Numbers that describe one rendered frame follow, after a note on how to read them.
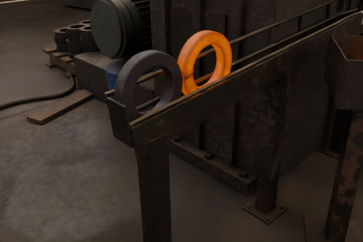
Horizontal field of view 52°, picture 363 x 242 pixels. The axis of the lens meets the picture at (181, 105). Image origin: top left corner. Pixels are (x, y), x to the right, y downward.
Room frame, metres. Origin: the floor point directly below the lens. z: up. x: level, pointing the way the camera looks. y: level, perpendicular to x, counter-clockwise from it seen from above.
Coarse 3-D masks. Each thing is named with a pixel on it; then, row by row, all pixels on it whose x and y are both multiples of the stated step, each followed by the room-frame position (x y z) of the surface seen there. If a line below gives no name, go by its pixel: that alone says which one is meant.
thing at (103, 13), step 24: (96, 0) 2.33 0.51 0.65; (120, 0) 2.24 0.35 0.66; (144, 0) 2.34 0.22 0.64; (96, 24) 2.31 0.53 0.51; (120, 24) 2.13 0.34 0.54; (144, 24) 2.23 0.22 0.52; (120, 48) 2.15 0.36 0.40; (144, 48) 2.30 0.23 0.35; (96, 72) 2.28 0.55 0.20; (96, 96) 2.31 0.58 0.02; (144, 96) 1.90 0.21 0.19
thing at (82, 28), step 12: (84, 24) 2.92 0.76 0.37; (60, 36) 2.94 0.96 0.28; (72, 36) 2.76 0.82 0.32; (84, 36) 2.57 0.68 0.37; (48, 48) 3.07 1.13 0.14; (60, 48) 2.94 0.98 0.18; (72, 48) 2.75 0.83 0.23; (84, 48) 2.61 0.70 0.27; (96, 48) 2.59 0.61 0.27; (60, 60) 2.78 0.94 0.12; (72, 60) 2.74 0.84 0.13; (72, 72) 2.75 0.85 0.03
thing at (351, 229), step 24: (336, 48) 1.02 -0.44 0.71; (360, 48) 1.12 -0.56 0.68; (336, 72) 0.97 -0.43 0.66; (360, 72) 0.88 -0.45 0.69; (336, 96) 0.92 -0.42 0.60; (360, 96) 0.87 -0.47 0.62; (360, 120) 0.99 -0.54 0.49; (360, 144) 0.98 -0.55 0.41; (360, 168) 0.98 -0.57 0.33; (336, 192) 1.00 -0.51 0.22; (312, 216) 1.12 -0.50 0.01; (336, 216) 0.99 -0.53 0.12; (312, 240) 0.99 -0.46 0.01; (336, 240) 0.98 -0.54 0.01; (360, 240) 0.99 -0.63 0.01
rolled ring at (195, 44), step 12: (192, 36) 0.93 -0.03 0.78; (204, 36) 0.92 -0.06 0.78; (216, 36) 0.95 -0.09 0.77; (192, 48) 0.89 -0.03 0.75; (216, 48) 0.98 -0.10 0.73; (228, 48) 0.98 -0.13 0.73; (180, 60) 0.89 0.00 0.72; (192, 60) 0.89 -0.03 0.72; (228, 60) 0.98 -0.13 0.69; (192, 72) 0.89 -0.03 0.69; (216, 72) 0.98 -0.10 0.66; (228, 72) 0.99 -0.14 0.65; (192, 84) 0.89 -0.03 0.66; (204, 84) 0.96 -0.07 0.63
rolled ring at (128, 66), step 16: (128, 64) 0.78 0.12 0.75; (144, 64) 0.79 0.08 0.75; (160, 64) 0.82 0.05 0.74; (176, 64) 0.86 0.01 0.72; (128, 80) 0.76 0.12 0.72; (176, 80) 0.86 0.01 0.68; (128, 96) 0.76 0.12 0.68; (176, 96) 0.85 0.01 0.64; (128, 112) 0.76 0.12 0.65; (144, 112) 0.81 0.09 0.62; (160, 112) 0.82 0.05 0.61
